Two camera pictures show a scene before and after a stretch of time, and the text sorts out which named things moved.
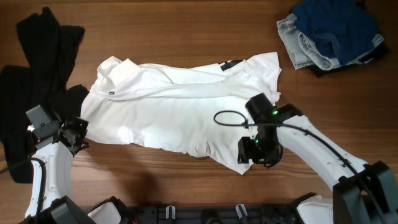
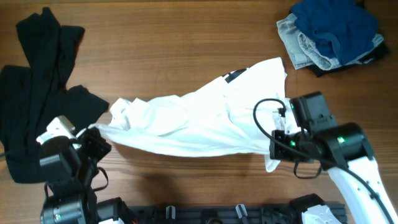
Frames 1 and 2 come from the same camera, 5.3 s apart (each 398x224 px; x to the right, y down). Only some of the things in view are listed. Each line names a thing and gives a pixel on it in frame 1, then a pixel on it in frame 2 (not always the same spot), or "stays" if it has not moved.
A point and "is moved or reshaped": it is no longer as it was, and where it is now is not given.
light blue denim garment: [302, 49] stays
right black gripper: [259, 152] -> [278, 145]
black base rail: [242, 214] stays
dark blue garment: [341, 29] stays
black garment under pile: [320, 71] stays
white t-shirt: [201, 111] is moved or reshaped
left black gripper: [83, 124] -> [92, 135]
